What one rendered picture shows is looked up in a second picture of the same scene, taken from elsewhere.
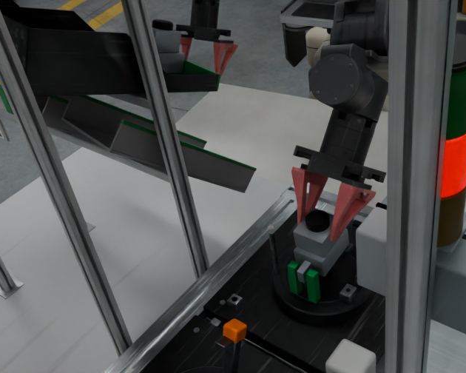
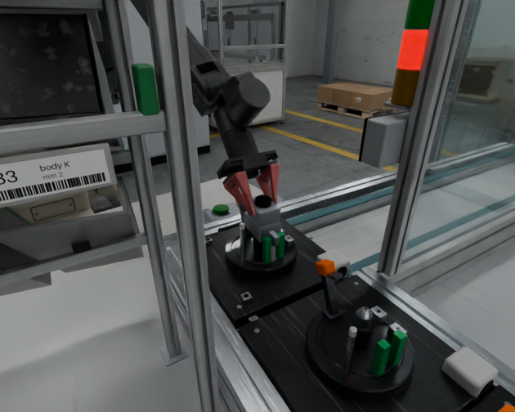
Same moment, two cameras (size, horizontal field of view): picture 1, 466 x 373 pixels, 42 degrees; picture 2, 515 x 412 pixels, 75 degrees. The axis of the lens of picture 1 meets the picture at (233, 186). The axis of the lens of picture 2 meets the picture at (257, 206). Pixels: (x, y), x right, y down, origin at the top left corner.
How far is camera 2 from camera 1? 66 cm
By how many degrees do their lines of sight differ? 62
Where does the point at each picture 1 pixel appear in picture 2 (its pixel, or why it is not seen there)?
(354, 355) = (333, 255)
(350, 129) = (249, 136)
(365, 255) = (387, 140)
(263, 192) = (101, 282)
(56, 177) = (191, 204)
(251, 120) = not seen: hidden behind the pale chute
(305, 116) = not seen: hidden behind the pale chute
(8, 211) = not seen: outside the picture
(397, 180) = (447, 50)
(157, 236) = (57, 372)
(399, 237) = (438, 91)
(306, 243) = (269, 217)
